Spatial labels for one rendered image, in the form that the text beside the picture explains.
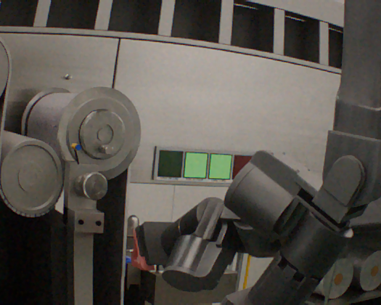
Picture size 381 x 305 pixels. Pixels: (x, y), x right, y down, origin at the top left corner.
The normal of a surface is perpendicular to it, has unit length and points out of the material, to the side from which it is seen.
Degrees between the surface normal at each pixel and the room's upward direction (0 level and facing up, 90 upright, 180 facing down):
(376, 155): 90
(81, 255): 90
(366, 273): 90
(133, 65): 90
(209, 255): 47
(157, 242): 60
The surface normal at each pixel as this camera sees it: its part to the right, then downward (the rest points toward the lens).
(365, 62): -0.47, -0.05
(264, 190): -0.28, -0.34
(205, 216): 0.47, -0.42
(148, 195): 0.48, 0.09
